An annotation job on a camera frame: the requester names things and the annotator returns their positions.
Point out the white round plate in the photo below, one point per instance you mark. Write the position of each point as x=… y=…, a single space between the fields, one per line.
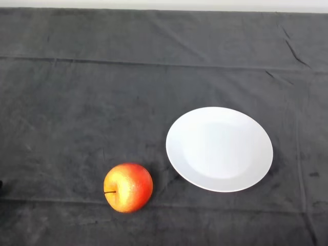
x=220 y=151

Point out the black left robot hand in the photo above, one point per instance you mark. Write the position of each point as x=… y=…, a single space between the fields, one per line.
x=0 y=188

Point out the red yellow apple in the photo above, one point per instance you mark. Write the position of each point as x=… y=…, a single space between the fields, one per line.
x=133 y=187

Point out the black cloth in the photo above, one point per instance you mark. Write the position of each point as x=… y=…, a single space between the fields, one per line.
x=77 y=102

